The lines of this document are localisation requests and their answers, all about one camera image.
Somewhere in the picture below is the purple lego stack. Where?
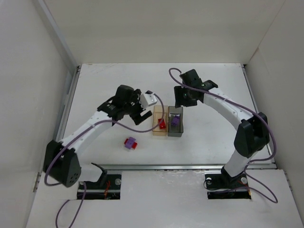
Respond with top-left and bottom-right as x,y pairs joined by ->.
125,137 -> 136,150
171,115 -> 181,126

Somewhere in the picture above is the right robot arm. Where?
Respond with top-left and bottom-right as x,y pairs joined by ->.
174,69 -> 270,183

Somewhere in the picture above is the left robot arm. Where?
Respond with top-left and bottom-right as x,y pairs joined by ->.
43,85 -> 157,188

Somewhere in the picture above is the amber transparent container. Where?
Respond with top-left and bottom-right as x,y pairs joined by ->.
152,105 -> 169,136

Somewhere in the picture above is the grey transparent container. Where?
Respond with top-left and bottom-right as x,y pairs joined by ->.
168,106 -> 184,137

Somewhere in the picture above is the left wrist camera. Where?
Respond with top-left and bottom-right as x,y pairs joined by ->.
139,91 -> 157,110

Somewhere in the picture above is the aluminium front rail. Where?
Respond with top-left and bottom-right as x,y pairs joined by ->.
102,163 -> 277,171

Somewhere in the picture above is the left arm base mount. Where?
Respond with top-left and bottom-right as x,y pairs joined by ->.
76,163 -> 122,200

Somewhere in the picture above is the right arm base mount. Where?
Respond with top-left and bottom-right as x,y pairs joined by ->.
204,173 -> 251,200

